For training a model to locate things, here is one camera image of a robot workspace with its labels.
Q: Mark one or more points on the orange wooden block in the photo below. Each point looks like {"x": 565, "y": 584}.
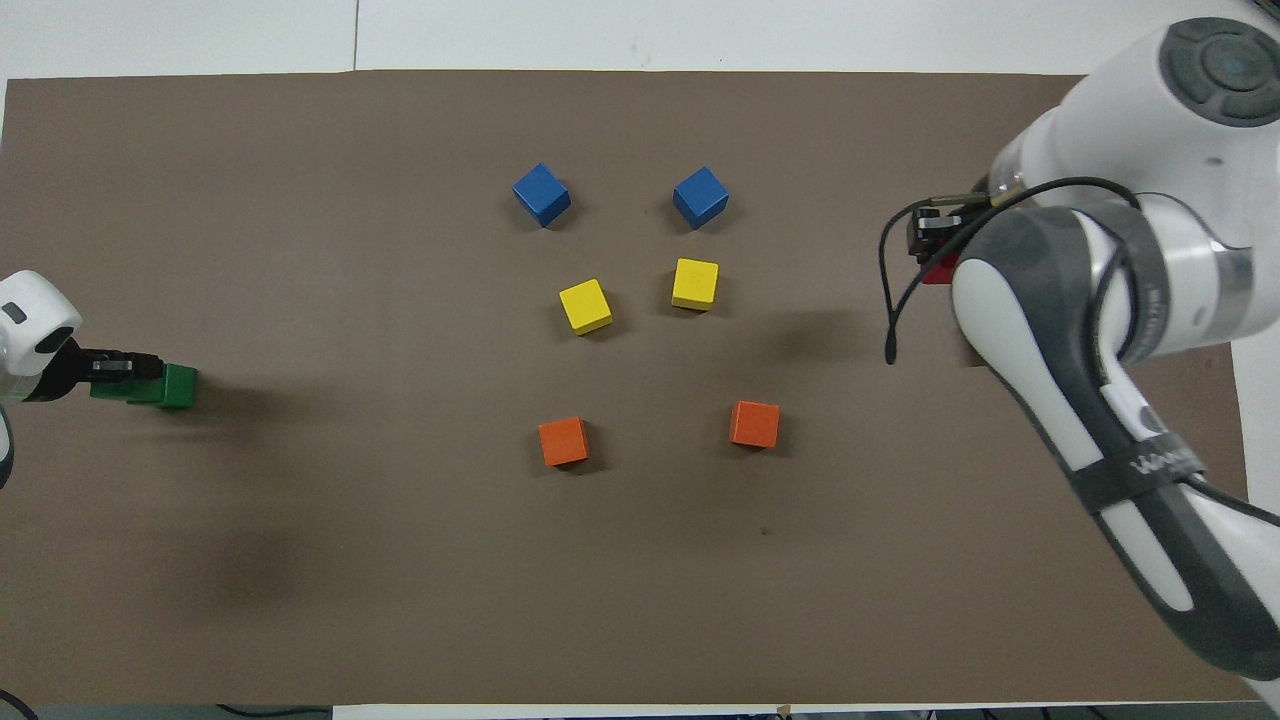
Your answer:
{"x": 755, "y": 424}
{"x": 563, "y": 441}

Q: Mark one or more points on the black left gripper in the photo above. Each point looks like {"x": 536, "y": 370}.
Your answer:
{"x": 75, "y": 368}

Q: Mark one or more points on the red wooden block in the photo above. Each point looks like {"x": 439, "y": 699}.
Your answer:
{"x": 940, "y": 270}

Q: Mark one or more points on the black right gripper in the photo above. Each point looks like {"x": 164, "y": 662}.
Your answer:
{"x": 950, "y": 225}

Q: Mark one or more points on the blue wooden block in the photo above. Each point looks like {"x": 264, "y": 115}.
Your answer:
{"x": 541, "y": 194}
{"x": 700, "y": 197}

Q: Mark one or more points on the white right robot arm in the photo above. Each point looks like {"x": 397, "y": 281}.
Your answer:
{"x": 1100, "y": 100}

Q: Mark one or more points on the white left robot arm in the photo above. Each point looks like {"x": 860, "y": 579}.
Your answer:
{"x": 30, "y": 320}

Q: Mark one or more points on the yellow wooden block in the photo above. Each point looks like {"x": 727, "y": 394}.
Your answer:
{"x": 694, "y": 283}
{"x": 585, "y": 305}

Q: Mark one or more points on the brown table mat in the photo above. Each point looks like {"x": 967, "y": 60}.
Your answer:
{"x": 640, "y": 560}

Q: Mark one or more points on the green wooden block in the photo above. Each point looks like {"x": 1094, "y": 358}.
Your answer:
{"x": 120, "y": 391}
{"x": 180, "y": 385}

